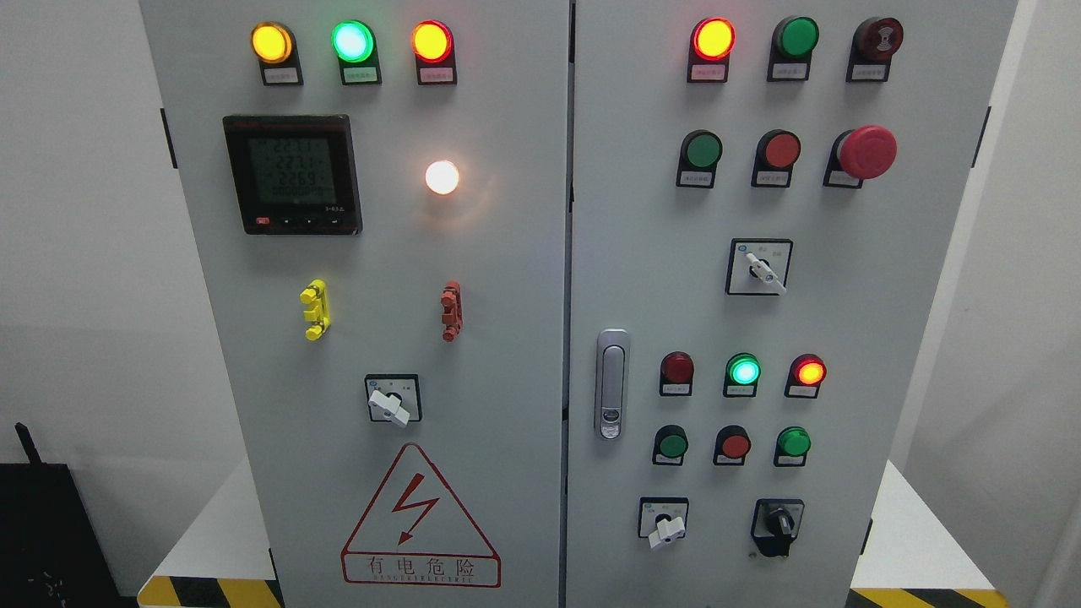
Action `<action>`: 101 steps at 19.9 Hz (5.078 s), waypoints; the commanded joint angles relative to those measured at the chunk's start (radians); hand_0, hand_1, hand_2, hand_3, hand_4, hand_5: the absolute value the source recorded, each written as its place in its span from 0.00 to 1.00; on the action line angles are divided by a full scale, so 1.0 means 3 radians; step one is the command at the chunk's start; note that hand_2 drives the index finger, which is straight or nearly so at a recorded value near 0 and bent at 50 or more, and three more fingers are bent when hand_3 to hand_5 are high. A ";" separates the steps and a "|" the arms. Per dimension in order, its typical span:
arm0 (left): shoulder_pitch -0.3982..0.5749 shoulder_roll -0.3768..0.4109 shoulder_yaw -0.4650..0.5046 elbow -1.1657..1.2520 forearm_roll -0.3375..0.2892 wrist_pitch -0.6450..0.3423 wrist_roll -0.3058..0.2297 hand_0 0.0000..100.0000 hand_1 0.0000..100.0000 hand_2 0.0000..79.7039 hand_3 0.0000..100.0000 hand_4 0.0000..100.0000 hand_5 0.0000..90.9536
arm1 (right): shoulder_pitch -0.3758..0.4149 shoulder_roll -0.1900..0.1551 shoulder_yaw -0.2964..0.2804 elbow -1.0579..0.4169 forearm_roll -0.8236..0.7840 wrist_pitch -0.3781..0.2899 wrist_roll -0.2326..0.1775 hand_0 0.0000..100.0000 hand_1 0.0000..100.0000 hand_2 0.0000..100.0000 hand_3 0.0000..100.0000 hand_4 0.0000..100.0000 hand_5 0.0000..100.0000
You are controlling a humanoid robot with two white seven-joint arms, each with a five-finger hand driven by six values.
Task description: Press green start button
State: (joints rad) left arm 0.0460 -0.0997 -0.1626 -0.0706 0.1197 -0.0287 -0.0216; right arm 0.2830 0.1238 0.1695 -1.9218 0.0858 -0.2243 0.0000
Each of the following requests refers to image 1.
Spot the black knob selector switch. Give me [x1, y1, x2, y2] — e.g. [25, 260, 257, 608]
[752, 499, 806, 557]

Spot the red push button upper row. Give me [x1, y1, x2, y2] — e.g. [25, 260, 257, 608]
[752, 128, 801, 188]

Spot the white glowing indicator lamp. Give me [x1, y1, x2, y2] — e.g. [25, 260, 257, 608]
[424, 160, 461, 196]

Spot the green indicator lamp top right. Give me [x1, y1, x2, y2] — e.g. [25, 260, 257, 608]
[768, 15, 820, 82]

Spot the red indicator lamp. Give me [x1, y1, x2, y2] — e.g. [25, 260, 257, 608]
[785, 353, 827, 398]
[659, 351, 695, 397]

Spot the green indicator lamp top left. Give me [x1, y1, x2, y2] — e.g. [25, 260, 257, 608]
[331, 19, 382, 85]

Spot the green push button lower left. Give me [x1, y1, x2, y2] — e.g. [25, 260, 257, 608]
[651, 425, 690, 466]

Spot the red indicator lamp lower left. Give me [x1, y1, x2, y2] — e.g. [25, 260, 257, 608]
[659, 351, 695, 397]

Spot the red-orange indicator lamp top right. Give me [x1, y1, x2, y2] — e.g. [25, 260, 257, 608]
[688, 17, 735, 84]

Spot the dark red buzzer lamp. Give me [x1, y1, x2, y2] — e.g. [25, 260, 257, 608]
[846, 17, 904, 82]

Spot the red electrical hazard warning sticker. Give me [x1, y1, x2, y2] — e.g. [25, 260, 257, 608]
[341, 442, 502, 589]

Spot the green indicator lamp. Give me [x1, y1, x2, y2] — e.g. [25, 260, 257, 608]
[723, 351, 761, 398]
[768, 15, 820, 82]
[331, 19, 382, 85]

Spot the red indicator lamp lower right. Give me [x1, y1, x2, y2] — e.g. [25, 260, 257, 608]
[785, 353, 827, 398]

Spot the green push button lower right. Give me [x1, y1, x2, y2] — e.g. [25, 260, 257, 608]
[773, 425, 813, 467]

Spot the red push button lower middle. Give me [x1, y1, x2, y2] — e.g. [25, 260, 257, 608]
[713, 425, 752, 466]

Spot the silver cabinet door handle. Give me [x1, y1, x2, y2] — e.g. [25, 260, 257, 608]
[595, 328, 632, 440]

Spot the red-orange indicator lamp top left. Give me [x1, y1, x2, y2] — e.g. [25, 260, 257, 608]
[410, 19, 457, 85]

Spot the red emergency stop mushroom button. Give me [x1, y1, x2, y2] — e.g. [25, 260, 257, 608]
[823, 124, 897, 189]

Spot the green push button upper row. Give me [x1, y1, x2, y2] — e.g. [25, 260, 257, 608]
[676, 128, 723, 188]

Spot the red-orange indicator lamp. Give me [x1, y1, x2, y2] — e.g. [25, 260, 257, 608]
[410, 19, 457, 85]
[688, 17, 735, 84]

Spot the white platform with hazard stripes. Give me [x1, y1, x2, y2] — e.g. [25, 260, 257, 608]
[138, 461, 1007, 607]

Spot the upper right rotary selector switch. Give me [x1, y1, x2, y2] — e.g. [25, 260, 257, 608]
[725, 238, 795, 296]

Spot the red plastic terminal clip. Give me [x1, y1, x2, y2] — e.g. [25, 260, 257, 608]
[440, 280, 464, 343]

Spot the black box with antenna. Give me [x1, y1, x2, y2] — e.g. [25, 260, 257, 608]
[1, 423, 122, 607]

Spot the left door rotary selector switch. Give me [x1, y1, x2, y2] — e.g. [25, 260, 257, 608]
[364, 373, 422, 428]

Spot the green indicator lamp lower middle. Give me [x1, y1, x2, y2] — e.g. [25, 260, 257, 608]
[723, 351, 761, 398]

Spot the yellow indicator lamp top left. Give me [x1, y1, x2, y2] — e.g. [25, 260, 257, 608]
[250, 22, 304, 85]

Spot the black digital power meter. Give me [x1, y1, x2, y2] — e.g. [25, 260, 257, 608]
[221, 114, 363, 236]

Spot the yellow plastic terminal clip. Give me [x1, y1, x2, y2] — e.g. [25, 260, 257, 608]
[301, 280, 331, 342]

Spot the grey electrical control cabinet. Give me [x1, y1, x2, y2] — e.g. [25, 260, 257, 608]
[139, 1, 1017, 607]

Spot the lower white rotary selector switch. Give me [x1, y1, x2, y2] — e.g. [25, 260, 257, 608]
[638, 497, 690, 551]

